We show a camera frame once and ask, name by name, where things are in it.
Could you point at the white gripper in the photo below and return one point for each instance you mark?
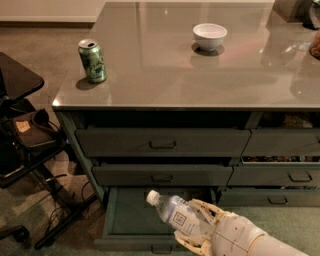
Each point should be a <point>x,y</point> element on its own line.
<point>237,234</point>

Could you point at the blue plastic water bottle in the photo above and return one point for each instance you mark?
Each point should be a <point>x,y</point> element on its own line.
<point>176,212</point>

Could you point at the bottom right drawer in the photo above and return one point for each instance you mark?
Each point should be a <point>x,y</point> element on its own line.
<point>269,198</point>

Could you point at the middle right drawer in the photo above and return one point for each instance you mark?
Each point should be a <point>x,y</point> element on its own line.
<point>283,174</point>

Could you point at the open bottom left drawer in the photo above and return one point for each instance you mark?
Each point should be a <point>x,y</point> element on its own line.
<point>131,224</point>

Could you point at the top right drawer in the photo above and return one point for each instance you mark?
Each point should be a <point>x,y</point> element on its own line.
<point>283,142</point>

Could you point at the middle left drawer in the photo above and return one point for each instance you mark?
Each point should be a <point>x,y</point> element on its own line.
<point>161,175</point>

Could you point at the grey drawer cabinet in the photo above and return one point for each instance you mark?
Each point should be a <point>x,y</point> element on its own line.
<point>261,76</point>

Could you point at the top left drawer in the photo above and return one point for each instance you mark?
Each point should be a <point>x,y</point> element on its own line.
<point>162,142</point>

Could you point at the brown object counter edge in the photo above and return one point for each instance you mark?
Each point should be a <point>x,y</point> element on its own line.
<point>315,46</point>

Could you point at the white ceramic bowl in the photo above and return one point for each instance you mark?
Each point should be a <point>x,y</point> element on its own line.
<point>209,36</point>

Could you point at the brown bag with tag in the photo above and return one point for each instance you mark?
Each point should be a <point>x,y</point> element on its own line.
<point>33,129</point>

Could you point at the green soda can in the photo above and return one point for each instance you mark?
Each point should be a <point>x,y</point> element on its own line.
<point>92,60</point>

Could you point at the black side table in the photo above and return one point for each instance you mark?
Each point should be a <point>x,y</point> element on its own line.
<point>16,80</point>

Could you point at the black cart frame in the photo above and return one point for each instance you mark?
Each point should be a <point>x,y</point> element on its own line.
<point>32,160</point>

